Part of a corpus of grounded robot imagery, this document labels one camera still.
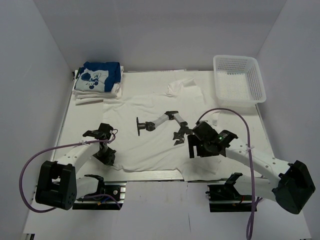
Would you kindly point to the folded white t shirt stack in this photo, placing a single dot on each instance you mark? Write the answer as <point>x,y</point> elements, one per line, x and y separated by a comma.
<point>92,96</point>

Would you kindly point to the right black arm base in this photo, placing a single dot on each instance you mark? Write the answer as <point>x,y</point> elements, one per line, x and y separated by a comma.
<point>224,198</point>

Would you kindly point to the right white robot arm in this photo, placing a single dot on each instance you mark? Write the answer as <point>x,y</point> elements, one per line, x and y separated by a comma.
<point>288,184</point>

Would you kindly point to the blue white t shirt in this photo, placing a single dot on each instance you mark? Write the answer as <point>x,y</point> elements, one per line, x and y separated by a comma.
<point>101,77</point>

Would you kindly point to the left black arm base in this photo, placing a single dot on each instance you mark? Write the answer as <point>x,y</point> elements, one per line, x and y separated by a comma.
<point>105,195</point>

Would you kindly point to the white plastic basket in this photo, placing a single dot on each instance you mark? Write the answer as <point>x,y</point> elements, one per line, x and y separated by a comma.
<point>238,81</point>

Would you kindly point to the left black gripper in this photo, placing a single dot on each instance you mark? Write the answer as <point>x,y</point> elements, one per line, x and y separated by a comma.
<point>109,159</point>

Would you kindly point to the white t shirt robot print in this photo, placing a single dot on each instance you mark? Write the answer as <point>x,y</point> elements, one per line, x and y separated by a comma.
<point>150,151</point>

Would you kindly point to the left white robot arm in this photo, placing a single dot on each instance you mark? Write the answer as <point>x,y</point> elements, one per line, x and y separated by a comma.
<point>58,185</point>

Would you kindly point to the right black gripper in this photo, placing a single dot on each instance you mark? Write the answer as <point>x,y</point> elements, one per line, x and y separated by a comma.
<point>192,141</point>

